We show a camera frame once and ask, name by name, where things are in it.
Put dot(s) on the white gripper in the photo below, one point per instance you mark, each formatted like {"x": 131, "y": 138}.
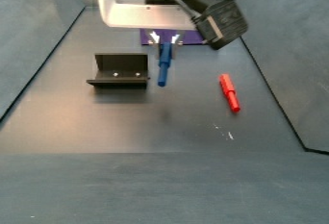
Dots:
{"x": 138, "y": 14}

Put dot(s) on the red peg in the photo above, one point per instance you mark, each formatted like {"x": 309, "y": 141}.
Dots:
{"x": 229, "y": 91}

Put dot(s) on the blue peg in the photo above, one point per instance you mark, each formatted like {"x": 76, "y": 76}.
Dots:
{"x": 165, "y": 63}

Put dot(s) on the purple base block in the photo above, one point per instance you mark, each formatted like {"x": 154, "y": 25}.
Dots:
{"x": 190, "y": 37}

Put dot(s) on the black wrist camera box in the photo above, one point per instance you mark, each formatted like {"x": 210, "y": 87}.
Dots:
{"x": 221, "y": 23}

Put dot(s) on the black angle fixture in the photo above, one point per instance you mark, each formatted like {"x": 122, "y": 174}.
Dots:
{"x": 120, "y": 69}

